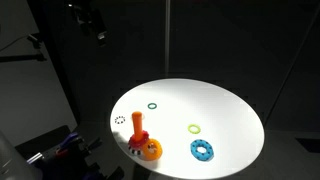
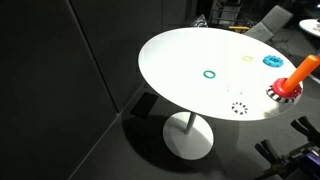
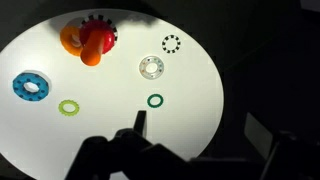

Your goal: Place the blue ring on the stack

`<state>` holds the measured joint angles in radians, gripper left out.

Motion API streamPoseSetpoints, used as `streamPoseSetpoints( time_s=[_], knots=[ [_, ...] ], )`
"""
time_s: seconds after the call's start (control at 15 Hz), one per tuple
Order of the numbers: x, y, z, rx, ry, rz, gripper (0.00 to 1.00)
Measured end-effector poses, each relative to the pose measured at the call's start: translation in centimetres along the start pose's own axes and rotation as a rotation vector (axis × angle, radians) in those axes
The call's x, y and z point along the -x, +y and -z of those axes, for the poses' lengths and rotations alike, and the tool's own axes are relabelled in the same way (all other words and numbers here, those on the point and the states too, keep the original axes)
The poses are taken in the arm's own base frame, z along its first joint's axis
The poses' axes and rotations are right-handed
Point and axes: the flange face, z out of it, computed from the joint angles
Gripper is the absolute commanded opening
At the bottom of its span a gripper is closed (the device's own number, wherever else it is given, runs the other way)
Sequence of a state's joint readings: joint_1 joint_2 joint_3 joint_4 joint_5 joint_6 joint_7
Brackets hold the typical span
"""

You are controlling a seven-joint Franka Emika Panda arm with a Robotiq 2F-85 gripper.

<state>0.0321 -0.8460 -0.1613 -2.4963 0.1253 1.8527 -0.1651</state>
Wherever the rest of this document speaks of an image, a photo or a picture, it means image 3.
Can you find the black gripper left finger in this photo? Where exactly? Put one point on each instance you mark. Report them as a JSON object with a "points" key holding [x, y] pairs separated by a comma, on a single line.
{"points": [[88, 163]]}

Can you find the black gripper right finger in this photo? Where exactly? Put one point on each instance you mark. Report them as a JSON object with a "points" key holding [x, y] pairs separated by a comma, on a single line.
{"points": [[132, 141]]}

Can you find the orange stacking peg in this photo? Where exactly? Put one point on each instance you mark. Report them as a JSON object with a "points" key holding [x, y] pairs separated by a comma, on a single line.
{"points": [[92, 51]]}

